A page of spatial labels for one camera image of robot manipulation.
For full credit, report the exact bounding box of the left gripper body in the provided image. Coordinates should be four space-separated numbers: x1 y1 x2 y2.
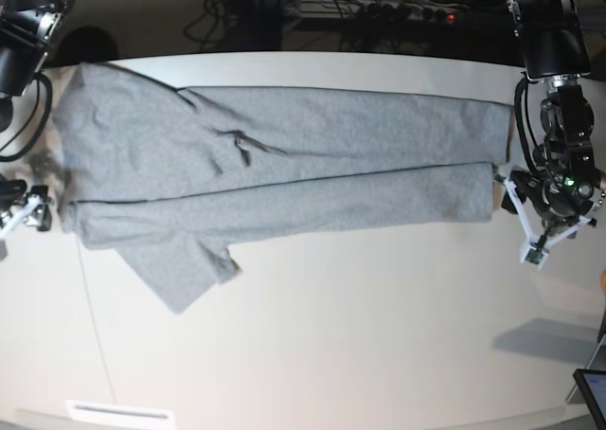
501 169 595 226

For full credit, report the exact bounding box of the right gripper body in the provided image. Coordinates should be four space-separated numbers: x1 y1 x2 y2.
1 176 53 213

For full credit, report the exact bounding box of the grey T-shirt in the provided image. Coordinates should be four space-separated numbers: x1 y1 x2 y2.
53 64 512 314

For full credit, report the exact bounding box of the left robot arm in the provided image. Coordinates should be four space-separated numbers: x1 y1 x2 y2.
506 0 605 229

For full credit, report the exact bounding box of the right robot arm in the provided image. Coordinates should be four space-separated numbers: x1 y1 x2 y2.
1 0 75 240

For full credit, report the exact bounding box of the black tablet screen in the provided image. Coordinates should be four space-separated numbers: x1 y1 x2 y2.
573 369 606 430

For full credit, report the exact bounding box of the white label on table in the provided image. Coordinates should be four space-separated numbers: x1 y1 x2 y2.
65 400 174 421

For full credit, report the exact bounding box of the white power strip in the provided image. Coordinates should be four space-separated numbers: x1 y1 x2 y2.
296 0 462 25

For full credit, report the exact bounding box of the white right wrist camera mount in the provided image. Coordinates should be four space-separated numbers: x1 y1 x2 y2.
1 194 54 260

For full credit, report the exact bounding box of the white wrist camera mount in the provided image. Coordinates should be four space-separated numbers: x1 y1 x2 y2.
494 174 599 270
1 194 54 260

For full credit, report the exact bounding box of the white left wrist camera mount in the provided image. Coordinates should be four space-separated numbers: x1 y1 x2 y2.
494 174 599 270

